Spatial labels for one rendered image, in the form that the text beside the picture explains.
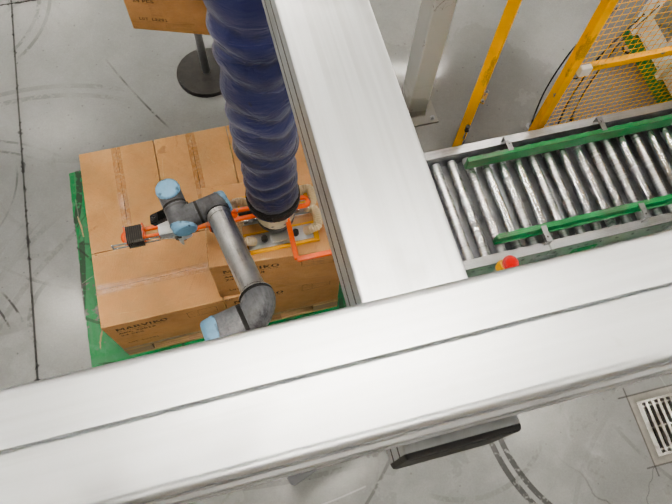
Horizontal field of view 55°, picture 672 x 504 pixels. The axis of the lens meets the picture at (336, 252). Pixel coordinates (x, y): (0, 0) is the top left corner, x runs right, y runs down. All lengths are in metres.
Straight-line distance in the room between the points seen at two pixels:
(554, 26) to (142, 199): 3.17
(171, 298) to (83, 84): 1.95
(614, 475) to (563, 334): 3.53
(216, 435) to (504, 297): 0.19
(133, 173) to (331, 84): 2.99
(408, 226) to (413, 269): 0.04
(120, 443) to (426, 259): 0.31
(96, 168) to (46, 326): 0.96
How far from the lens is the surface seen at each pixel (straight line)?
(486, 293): 0.40
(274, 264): 2.91
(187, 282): 3.28
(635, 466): 3.99
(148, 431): 0.39
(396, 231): 0.59
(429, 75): 4.05
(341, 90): 0.66
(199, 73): 4.56
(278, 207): 2.58
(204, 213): 2.43
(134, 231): 2.83
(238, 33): 1.75
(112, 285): 3.37
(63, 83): 4.77
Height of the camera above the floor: 3.58
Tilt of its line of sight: 67 degrees down
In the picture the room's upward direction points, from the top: 5 degrees clockwise
